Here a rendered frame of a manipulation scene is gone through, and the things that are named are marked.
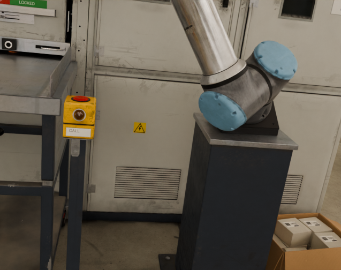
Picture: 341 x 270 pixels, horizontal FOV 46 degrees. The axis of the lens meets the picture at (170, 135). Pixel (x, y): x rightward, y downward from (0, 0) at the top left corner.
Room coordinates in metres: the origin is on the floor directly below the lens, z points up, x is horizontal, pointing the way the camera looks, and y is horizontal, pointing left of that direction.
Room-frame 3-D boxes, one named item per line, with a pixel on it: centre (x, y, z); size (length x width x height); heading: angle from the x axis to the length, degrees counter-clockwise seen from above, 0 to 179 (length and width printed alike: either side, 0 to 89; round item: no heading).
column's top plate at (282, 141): (1.46, -0.27, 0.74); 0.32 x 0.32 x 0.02; 9
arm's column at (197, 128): (1.46, -0.27, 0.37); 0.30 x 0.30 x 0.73; 9
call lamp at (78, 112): (0.98, 0.24, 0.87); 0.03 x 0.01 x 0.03; 101
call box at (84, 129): (1.02, 0.25, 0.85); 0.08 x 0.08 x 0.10; 11
